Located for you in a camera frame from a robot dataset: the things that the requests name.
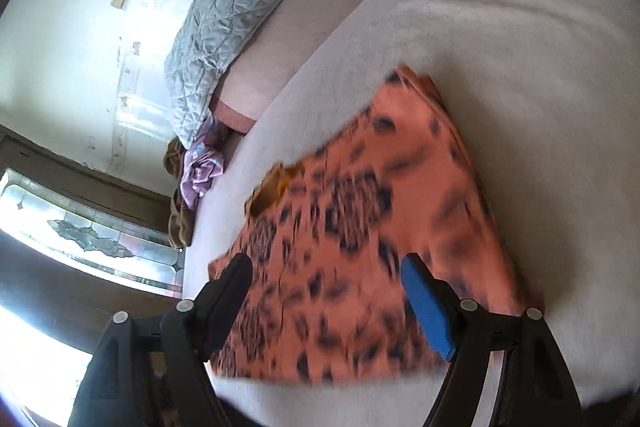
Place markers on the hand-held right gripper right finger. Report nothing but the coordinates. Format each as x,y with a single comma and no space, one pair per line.
430,312

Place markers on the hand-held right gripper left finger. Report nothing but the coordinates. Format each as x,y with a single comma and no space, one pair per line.
225,302

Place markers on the orange black floral shirt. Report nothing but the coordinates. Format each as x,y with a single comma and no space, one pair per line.
380,207

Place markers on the brown garment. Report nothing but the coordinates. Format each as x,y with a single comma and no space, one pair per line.
182,227

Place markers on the purple floral garment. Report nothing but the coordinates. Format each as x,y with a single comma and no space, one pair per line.
200,172

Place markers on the stained glass window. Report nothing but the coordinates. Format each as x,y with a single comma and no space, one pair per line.
75,227

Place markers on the grey quilted pillow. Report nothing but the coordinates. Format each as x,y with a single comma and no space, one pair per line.
225,32

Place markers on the bed with pink sheet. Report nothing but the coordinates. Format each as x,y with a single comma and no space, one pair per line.
500,32

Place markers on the pink bolster pillow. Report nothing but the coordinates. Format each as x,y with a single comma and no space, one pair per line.
310,7

